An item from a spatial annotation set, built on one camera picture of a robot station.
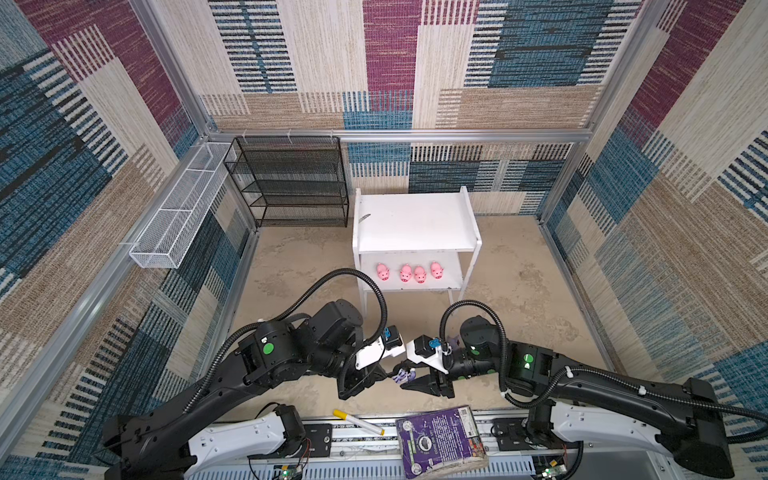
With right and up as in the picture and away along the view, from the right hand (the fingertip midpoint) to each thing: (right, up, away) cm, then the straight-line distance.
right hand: (406, 379), depth 64 cm
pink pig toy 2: (+1, +21, +19) cm, 28 cm away
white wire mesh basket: (-70, +30, +27) cm, 81 cm away
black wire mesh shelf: (-39, +52, +47) cm, 81 cm away
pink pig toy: (-5, +21, +19) cm, 29 cm away
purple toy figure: (+8, +10, -10) cm, 16 cm away
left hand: (-5, +3, -4) cm, 7 cm away
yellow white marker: (-16, -15, +13) cm, 26 cm away
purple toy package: (+9, -18, +8) cm, 22 cm away
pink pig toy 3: (+5, +20, +19) cm, 28 cm away
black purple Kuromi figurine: (-1, +3, -5) cm, 6 cm away
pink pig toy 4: (+10, +21, +20) cm, 31 cm away
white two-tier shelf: (+4, +29, +8) cm, 30 cm away
